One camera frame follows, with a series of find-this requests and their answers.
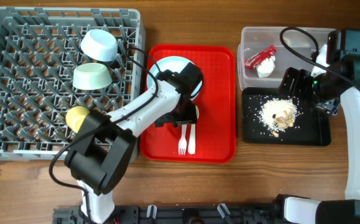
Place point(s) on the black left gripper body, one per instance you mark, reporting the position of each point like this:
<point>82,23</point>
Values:
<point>182,116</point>

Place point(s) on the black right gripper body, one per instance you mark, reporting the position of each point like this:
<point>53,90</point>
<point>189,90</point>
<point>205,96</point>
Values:
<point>313,89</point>

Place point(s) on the white plastic fork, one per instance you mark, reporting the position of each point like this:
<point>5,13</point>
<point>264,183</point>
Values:
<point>182,144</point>

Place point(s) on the white plastic spoon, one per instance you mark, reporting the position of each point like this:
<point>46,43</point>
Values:
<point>192,140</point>

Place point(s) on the rice and peanut shells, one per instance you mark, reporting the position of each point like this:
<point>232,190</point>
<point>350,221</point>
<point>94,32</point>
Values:
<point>277,115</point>

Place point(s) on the large light blue plate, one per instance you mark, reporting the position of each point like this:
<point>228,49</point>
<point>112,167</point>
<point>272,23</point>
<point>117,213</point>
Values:
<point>174,64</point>

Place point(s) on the white napkin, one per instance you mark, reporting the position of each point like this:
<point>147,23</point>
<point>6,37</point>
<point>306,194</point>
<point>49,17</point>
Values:
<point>266,67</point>

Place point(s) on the red sauce packet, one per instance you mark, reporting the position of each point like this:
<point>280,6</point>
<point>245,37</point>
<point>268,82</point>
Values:
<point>257,59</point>

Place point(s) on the green bowl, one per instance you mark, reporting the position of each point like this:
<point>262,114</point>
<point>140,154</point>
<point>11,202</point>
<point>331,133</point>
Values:
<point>91,76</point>

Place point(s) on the yellow plastic cup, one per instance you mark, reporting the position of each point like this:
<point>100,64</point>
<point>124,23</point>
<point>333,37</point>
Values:
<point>75,117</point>

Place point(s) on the light blue bowl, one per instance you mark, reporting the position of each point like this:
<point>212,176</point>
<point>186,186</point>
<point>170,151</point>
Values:
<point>100,45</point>

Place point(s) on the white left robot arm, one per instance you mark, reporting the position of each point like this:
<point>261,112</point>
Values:
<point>104,143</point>

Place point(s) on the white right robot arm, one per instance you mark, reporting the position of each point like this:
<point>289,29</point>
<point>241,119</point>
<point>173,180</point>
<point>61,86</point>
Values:
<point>340,80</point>

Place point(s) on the grey dishwasher rack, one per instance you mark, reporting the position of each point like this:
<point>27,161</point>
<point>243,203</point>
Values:
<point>39,51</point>

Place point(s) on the red plastic tray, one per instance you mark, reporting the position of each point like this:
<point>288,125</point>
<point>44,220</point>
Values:
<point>216,126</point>

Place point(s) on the black tray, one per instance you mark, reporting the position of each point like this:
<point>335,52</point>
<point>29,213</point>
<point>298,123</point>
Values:
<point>309,127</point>

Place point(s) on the clear plastic bin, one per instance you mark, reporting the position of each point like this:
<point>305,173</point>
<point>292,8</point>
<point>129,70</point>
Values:
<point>256,39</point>

